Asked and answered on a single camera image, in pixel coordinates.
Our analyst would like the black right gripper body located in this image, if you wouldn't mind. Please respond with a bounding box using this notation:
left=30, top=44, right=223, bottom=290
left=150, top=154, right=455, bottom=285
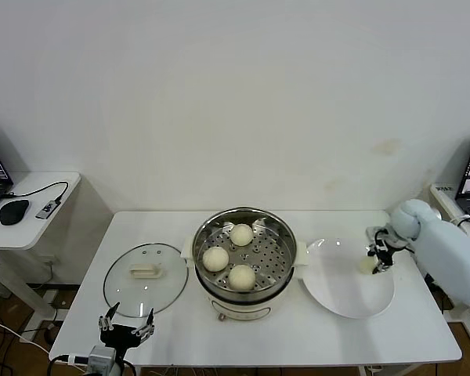
left=375, top=234, right=397, bottom=264

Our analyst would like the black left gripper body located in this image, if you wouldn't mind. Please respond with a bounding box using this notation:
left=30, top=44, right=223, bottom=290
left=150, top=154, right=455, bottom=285
left=99, top=324, right=143, bottom=349

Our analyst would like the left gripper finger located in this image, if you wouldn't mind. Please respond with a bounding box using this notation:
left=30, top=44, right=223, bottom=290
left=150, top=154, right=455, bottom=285
left=131, top=308, right=157, bottom=338
left=97, top=301, right=121, bottom=332

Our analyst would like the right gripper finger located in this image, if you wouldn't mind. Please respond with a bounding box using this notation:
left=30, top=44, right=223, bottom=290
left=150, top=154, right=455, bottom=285
left=371, top=254, right=393, bottom=276

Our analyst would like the round glass pot lid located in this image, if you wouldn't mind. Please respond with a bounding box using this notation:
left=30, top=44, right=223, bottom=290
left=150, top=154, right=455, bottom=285
left=103, top=242, right=190, bottom=320

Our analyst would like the stainless steel steamer basket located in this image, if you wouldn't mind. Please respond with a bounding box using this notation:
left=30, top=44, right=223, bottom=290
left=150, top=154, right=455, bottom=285
left=181, top=207, right=311, bottom=295

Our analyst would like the white round plate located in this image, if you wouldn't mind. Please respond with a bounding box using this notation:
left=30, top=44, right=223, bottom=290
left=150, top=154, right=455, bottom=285
left=302, top=237, right=396, bottom=320

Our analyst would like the cream electric cooker pot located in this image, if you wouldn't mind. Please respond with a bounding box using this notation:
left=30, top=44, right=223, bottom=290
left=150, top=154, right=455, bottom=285
left=195, top=266, right=298, bottom=324

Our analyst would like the small grey usb hub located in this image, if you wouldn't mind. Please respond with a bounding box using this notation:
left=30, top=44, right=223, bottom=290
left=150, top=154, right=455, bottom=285
left=35, top=198, right=61, bottom=221

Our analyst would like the black computer mouse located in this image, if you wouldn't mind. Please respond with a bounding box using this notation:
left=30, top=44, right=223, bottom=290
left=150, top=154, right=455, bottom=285
left=0, top=199, right=31, bottom=226

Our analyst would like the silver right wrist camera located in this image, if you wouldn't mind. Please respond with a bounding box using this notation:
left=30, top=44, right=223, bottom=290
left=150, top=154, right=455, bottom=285
left=366, top=238, right=385, bottom=258

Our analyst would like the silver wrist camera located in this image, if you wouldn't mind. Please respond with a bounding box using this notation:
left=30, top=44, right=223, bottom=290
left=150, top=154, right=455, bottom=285
left=366, top=238, right=385, bottom=258
left=68, top=346, right=118, bottom=369

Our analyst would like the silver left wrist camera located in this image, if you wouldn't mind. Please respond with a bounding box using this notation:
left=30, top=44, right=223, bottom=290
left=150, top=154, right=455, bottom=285
left=68, top=346, right=118, bottom=369

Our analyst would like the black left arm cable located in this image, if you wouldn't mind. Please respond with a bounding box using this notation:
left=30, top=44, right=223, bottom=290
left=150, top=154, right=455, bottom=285
left=46, top=354, right=136, bottom=376

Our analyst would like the white floor cable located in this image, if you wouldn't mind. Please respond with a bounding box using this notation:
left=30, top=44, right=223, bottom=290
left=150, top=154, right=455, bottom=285
left=0, top=314, right=38, bottom=346

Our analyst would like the black usb hub cable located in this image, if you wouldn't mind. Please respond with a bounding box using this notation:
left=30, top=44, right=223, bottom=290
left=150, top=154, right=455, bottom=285
left=0, top=180, right=70, bottom=205

